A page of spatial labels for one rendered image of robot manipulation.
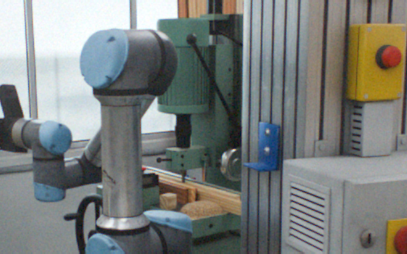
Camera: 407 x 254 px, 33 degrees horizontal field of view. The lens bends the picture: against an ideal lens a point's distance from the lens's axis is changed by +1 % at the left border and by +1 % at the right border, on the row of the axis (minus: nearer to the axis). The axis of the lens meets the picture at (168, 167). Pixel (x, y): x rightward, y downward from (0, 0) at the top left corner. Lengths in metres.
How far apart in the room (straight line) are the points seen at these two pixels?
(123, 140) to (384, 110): 0.51
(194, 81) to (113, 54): 0.91
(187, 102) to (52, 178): 0.74
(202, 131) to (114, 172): 1.00
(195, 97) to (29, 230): 1.59
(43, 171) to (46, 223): 1.99
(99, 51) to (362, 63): 0.50
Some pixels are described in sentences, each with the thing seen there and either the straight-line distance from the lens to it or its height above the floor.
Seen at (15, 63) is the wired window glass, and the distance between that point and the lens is 3.51.
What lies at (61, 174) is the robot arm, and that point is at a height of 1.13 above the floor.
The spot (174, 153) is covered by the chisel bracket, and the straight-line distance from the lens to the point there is 2.29.
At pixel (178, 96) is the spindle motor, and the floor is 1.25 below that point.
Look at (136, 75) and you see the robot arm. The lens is 1.38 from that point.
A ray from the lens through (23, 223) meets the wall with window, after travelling 3.55.
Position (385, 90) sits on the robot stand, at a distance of 1.27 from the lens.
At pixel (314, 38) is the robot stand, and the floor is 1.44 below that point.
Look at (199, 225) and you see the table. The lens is 2.09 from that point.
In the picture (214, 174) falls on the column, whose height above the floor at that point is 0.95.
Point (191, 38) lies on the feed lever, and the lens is 2.14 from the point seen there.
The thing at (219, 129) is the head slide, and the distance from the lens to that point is 2.33.
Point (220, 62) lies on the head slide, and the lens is 2.32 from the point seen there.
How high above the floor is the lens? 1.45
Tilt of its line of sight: 11 degrees down
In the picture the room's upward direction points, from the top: straight up
